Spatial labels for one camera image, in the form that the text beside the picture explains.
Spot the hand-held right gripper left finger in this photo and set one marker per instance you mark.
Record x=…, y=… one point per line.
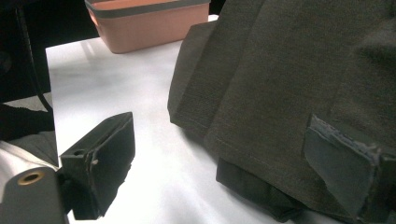
x=102, y=161

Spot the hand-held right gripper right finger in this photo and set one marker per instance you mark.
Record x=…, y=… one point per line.
x=342, y=168

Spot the dark cloth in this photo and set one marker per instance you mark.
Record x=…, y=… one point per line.
x=264, y=93

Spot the pink basket with grey rim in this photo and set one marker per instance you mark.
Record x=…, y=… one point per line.
x=149, y=28

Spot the white board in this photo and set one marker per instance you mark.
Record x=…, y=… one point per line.
x=140, y=81

